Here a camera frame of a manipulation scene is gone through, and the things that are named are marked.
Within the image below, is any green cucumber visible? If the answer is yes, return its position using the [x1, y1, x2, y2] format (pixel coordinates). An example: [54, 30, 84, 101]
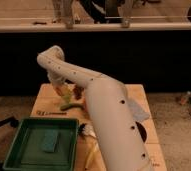
[60, 103, 84, 111]

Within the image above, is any bunch of dark grapes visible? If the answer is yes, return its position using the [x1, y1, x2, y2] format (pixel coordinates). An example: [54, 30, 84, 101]
[73, 85, 84, 100]

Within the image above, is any green plastic tray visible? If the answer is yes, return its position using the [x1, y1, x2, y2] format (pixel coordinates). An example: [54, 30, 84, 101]
[3, 118, 79, 171]

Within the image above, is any light blue cloth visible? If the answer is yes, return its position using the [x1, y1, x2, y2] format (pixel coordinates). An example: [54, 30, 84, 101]
[128, 98, 150, 122]

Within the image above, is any dark brown bowl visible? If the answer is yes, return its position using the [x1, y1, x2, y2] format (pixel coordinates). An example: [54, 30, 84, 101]
[136, 122, 147, 142]

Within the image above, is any white handled dish brush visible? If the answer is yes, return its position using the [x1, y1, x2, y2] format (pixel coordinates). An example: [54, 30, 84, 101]
[79, 123, 96, 138]

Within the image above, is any yellow banana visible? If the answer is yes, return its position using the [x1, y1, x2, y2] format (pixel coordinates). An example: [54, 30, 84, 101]
[84, 143, 99, 170]

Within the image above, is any teal sponge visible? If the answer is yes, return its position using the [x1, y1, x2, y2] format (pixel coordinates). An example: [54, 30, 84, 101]
[41, 129, 59, 153]

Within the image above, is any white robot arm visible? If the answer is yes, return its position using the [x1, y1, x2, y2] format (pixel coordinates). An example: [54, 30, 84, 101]
[37, 46, 154, 171]

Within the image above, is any red yellow apple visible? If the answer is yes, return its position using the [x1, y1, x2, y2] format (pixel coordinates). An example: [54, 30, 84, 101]
[55, 87, 65, 96]

